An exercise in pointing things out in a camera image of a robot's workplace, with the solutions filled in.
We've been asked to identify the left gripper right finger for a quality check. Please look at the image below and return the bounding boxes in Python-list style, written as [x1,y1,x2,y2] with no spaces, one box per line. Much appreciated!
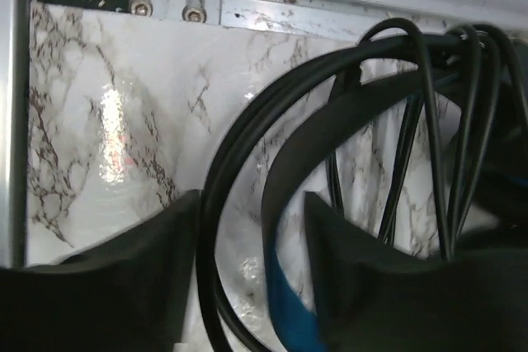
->
[304,192,527,351]

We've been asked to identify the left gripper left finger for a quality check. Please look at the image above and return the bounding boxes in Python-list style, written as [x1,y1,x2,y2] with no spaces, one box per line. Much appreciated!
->
[1,190,200,351]

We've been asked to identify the black blue headphones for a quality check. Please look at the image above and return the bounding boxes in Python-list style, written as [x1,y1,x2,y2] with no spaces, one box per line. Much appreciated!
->
[196,18,527,351]

